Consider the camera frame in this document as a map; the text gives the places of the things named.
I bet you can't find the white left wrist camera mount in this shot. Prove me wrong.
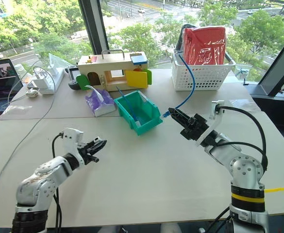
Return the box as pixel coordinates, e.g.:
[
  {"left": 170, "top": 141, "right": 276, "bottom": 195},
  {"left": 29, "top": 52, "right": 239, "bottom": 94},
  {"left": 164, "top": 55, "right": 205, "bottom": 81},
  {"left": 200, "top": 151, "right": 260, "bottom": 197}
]
[{"left": 59, "top": 128, "right": 85, "bottom": 166}]

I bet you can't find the metal toy box handle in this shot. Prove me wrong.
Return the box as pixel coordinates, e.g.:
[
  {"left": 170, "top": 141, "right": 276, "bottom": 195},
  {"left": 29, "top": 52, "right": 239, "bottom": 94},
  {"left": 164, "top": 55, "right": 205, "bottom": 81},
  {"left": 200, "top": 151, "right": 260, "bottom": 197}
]
[{"left": 101, "top": 49, "right": 126, "bottom": 60}]

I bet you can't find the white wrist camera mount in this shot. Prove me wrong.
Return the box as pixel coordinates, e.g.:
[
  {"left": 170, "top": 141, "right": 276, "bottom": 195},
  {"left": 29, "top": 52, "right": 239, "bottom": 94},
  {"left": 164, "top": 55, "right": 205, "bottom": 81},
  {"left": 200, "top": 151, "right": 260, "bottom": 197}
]
[
  {"left": 59, "top": 128, "right": 85, "bottom": 166},
  {"left": 195, "top": 100, "right": 226, "bottom": 148}
]

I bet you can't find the black handheld controller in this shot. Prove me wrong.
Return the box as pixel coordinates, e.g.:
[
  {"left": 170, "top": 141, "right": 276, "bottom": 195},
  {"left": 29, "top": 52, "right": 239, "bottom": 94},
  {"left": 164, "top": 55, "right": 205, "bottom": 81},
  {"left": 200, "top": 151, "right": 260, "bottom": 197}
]
[{"left": 67, "top": 66, "right": 81, "bottom": 91}]

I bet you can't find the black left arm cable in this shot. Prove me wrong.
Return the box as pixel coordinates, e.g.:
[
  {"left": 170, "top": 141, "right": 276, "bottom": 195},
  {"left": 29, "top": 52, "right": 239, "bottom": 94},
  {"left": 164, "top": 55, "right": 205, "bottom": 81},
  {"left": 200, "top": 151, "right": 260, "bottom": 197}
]
[{"left": 51, "top": 132, "right": 64, "bottom": 233}]

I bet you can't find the red plastic wrapped package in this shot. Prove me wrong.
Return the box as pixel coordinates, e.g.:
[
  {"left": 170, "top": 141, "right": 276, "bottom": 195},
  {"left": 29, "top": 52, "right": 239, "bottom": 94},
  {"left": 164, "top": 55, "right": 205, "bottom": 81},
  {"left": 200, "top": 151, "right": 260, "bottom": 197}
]
[{"left": 182, "top": 26, "right": 228, "bottom": 66}]

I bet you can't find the wooden toy lock box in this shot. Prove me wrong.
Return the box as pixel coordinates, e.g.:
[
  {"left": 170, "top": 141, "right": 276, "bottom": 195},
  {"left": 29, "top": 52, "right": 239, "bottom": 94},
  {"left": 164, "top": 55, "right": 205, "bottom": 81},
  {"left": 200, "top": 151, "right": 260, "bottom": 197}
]
[{"left": 76, "top": 51, "right": 153, "bottom": 92}]

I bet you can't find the green plastic bin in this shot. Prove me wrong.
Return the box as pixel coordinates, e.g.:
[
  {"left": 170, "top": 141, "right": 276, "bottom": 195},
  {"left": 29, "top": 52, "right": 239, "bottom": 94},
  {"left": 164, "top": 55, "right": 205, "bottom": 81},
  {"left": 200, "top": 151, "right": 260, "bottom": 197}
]
[{"left": 114, "top": 90, "right": 163, "bottom": 136}]

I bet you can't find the white perforated plastic basket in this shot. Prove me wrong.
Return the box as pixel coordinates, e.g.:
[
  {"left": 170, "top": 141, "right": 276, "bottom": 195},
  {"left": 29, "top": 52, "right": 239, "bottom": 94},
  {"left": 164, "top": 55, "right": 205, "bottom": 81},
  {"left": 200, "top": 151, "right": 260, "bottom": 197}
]
[{"left": 171, "top": 49, "right": 237, "bottom": 92}]

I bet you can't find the short blue cable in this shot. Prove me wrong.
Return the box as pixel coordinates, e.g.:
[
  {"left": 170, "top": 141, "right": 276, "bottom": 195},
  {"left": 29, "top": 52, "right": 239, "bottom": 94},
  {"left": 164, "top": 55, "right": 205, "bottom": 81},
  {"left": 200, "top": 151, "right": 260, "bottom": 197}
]
[{"left": 116, "top": 86, "right": 140, "bottom": 123}]

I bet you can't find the yellow toy box door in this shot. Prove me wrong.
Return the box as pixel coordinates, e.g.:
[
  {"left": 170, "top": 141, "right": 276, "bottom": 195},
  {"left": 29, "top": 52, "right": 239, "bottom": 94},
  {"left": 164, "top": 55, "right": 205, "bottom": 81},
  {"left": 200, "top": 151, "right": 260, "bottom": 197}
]
[{"left": 124, "top": 69, "right": 149, "bottom": 88}]

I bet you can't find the white power strip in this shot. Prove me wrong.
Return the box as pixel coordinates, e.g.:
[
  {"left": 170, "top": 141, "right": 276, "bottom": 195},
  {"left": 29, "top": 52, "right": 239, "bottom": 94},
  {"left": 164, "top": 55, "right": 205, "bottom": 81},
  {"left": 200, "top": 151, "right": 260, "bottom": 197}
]
[{"left": 32, "top": 67, "right": 66, "bottom": 96}]

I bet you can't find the small white round device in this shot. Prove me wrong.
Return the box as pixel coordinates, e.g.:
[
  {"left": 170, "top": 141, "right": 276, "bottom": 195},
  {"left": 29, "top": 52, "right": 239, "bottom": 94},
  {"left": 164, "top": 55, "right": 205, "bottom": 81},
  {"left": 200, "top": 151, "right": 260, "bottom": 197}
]
[{"left": 25, "top": 88, "right": 40, "bottom": 98}]

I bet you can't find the green arched toy door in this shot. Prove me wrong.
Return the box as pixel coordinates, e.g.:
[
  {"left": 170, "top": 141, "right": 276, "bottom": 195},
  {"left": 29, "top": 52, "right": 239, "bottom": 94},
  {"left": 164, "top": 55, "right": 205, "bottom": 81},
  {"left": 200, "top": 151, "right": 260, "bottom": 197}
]
[{"left": 76, "top": 74, "right": 91, "bottom": 91}]

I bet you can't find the white charger block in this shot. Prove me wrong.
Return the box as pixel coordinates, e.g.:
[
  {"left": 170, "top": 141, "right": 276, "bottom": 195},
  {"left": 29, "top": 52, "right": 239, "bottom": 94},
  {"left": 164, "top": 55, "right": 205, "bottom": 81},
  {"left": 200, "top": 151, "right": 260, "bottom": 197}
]
[{"left": 32, "top": 72, "right": 51, "bottom": 89}]

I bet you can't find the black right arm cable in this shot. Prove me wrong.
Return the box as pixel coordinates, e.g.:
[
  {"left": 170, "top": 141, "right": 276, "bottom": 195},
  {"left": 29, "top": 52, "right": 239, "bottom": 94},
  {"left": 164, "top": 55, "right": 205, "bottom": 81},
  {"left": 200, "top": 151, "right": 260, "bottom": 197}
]
[{"left": 214, "top": 105, "right": 269, "bottom": 172}]

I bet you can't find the teal ribbon object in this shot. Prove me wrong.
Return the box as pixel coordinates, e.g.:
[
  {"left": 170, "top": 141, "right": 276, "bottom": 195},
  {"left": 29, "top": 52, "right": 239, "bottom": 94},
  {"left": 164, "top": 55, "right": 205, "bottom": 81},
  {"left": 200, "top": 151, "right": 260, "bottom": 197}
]
[{"left": 235, "top": 67, "right": 251, "bottom": 86}]

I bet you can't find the purple tissue pack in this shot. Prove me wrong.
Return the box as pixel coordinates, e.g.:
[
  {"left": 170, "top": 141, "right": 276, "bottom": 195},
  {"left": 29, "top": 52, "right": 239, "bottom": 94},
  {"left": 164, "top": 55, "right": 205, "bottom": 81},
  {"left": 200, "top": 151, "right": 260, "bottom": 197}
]
[{"left": 84, "top": 85, "right": 117, "bottom": 118}]

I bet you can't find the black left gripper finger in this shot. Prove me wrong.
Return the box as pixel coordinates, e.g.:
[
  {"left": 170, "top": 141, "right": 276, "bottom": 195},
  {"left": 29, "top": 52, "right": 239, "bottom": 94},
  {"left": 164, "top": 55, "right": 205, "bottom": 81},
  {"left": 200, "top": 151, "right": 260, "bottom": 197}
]
[
  {"left": 87, "top": 141, "right": 107, "bottom": 156},
  {"left": 85, "top": 137, "right": 108, "bottom": 150}
]

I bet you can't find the open laptop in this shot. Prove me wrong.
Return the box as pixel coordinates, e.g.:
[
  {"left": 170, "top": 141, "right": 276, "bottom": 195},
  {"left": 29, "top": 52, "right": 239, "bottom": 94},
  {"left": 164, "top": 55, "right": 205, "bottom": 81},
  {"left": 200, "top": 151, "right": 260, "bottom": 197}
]
[{"left": 0, "top": 58, "right": 24, "bottom": 113}]

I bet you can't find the yellow tape strip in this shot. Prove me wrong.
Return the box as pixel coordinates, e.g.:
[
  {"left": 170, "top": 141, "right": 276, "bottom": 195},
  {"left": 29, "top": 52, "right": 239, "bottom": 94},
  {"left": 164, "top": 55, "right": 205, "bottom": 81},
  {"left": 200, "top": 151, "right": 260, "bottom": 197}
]
[{"left": 264, "top": 186, "right": 284, "bottom": 194}]

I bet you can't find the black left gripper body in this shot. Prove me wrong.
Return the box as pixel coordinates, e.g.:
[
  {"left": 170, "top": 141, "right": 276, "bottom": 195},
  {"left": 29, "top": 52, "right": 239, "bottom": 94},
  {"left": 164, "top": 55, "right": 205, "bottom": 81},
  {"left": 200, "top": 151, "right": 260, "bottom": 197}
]
[{"left": 77, "top": 143, "right": 100, "bottom": 165}]

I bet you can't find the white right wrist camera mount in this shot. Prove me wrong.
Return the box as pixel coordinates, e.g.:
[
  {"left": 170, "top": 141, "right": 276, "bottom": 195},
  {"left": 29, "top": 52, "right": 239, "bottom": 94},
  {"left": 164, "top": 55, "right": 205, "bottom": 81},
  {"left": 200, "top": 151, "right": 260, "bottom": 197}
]
[{"left": 195, "top": 100, "right": 226, "bottom": 148}]

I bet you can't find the thin white cable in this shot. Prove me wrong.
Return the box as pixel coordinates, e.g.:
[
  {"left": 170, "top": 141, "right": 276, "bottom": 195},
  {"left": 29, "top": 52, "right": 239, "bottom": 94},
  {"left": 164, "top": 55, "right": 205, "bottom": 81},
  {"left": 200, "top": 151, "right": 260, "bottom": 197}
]
[{"left": 0, "top": 66, "right": 57, "bottom": 212}]

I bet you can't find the slanted black window frame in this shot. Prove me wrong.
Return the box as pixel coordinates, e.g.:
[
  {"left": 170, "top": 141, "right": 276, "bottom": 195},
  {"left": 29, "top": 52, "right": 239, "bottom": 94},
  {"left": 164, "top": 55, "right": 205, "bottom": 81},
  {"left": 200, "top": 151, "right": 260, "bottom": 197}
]
[{"left": 257, "top": 30, "right": 284, "bottom": 97}]

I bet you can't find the long blue network cable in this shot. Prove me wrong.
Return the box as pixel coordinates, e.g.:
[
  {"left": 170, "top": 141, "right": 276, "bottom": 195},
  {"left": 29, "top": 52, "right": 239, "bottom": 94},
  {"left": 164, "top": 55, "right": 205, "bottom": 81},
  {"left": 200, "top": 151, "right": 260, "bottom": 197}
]
[{"left": 162, "top": 50, "right": 196, "bottom": 118}]

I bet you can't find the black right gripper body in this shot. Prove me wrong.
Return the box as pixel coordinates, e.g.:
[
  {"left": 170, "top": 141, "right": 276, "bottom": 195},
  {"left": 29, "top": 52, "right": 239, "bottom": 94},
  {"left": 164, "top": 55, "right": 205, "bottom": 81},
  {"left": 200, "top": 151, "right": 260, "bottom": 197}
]
[{"left": 180, "top": 114, "right": 210, "bottom": 142}]

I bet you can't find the black window frame post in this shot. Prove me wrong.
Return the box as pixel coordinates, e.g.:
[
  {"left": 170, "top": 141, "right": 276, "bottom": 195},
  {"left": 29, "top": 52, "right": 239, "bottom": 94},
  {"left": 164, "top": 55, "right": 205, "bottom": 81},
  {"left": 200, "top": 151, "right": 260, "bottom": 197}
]
[{"left": 78, "top": 0, "right": 110, "bottom": 57}]

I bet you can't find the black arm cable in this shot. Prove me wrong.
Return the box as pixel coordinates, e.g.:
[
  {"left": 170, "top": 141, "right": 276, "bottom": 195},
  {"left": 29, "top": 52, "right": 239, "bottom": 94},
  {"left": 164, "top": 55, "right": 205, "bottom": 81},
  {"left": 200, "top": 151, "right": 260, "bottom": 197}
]
[
  {"left": 51, "top": 132, "right": 64, "bottom": 233},
  {"left": 214, "top": 105, "right": 269, "bottom": 172}
]

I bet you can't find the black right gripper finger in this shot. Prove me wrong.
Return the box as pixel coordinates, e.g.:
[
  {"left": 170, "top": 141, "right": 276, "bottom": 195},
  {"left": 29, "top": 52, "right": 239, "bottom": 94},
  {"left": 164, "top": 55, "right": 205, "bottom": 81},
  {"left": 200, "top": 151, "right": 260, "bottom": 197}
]
[
  {"left": 168, "top": 107, "right": 196, "bottom": 125},
  {"left": 168, "top": 112, "right": 191, "bottom": 130}
]

